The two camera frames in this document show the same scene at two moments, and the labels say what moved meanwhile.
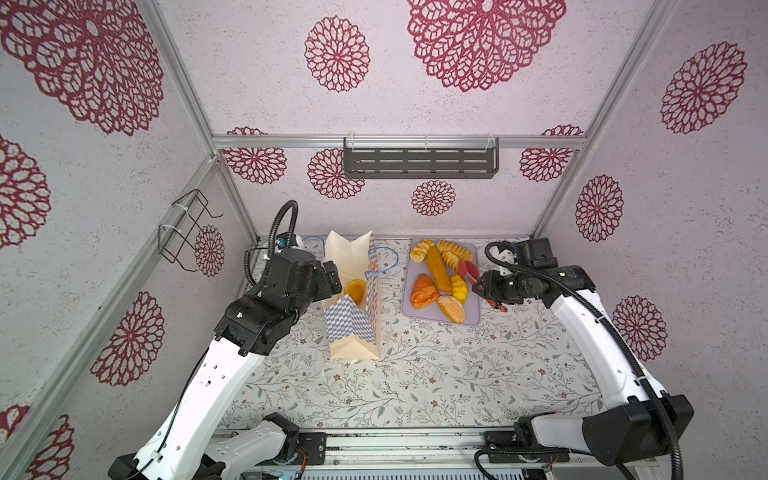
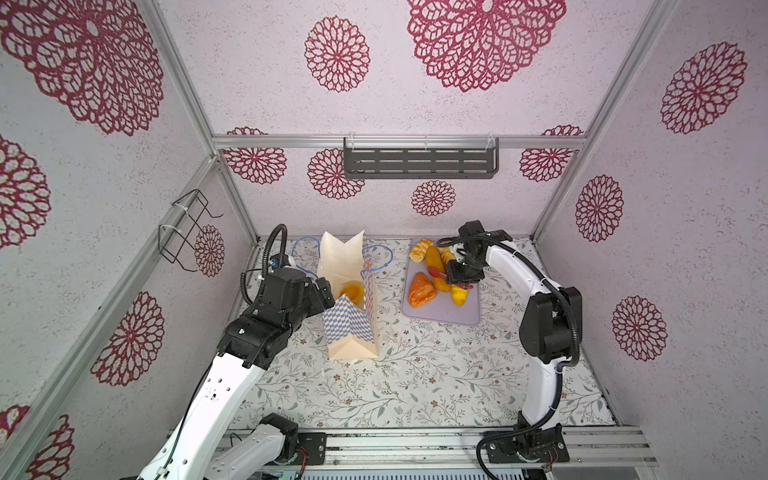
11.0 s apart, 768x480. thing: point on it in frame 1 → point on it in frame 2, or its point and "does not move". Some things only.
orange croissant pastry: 424,292 does not move
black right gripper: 488,287 → 453,277
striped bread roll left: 418,253 does not move
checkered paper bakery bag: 354,331 does not move
